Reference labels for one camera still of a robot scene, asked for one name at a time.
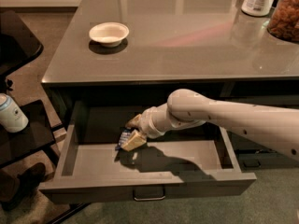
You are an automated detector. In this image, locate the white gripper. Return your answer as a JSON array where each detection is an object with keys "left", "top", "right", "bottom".
[{"left": 121, "top": 104, "right": 174, "bottom": 151}]

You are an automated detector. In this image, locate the dark blue rxbar wrapper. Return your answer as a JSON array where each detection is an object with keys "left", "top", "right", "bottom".
[{"left": 115, "top": 129, "right": 132, "bottom": 150}]

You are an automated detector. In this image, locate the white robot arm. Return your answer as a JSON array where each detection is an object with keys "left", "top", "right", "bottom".
[{"left": 119, "top": 89, "right": 299, "bottom": 161}]

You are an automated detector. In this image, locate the open grey top drawer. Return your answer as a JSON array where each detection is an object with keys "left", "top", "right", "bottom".
[{"left": 39, "top": 101, "right": 256, "bottom": 203}]

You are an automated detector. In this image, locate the grey cabinet counter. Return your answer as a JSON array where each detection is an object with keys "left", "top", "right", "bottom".
[{"left": 40, "top": 0, "right": 299, "bottom": 129}]

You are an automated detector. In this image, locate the grey lower right drawer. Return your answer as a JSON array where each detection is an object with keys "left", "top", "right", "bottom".
[{"left": 236, "top": 153, "right": 299, "bottom": 170}]

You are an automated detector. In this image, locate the white paper bowl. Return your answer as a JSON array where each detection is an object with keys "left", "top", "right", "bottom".
[{"left": 89, "top": 22, "right": 129, "bottom": 48}]

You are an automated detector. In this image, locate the glass jar of snacks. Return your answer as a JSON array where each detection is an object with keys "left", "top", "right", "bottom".
[{"left": 267, "top": 0, "right": 299, "bottom": 42}]

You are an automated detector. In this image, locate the metal drawer handle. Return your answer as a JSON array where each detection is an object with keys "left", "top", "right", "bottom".
[{"left": 133, "top": 187, "right": 165, "bottom": 202}]

